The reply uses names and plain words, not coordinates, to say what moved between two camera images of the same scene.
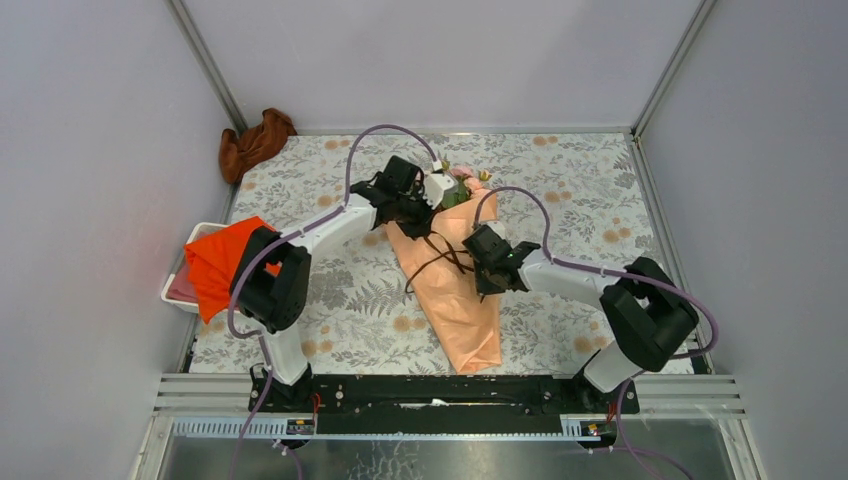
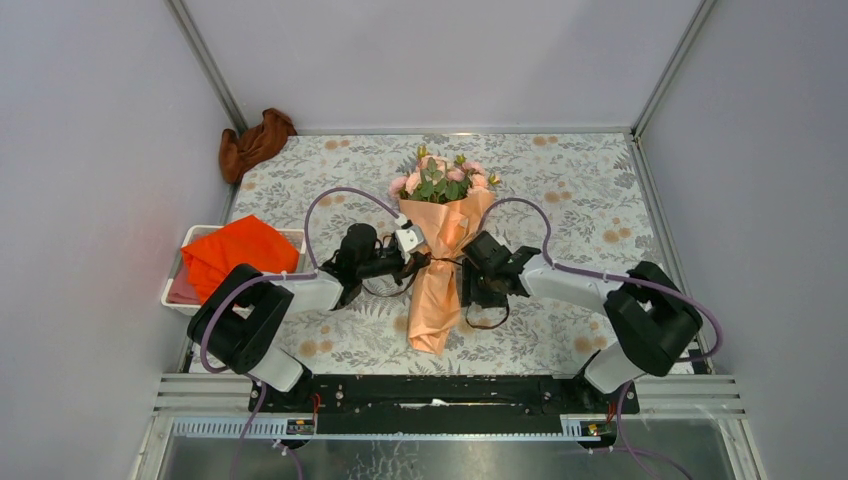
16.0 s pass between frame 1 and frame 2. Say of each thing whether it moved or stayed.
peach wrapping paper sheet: moved
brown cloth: stayed
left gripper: moved
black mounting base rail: stayed
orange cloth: stayed
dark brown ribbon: moved
